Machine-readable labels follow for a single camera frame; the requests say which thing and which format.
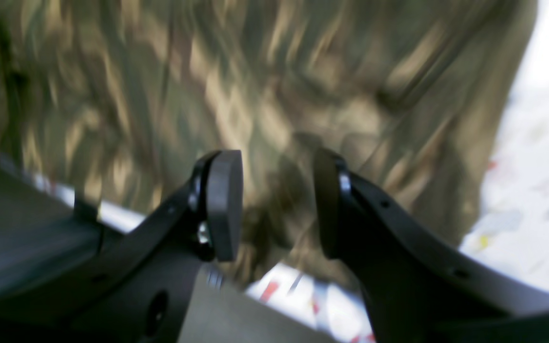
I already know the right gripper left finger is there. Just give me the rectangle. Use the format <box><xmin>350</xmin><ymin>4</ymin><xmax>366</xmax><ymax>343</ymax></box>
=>
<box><xmin>0</xmin><ymin>150</ymin><xmax>243</xmax><ymax>343</ymax></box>

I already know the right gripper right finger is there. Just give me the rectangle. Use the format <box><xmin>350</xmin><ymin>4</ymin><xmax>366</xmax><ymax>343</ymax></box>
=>
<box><xmin>313</xmin><ymin>148</ymin><xmax>549</xmax><ymax>343</ymax></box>

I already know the camouflage T-shirt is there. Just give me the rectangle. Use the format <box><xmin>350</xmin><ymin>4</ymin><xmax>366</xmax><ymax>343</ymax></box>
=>
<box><xmin>0</xmin><ymin>0</ymin><xmax>538</xmax><ymax>290</ymax></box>

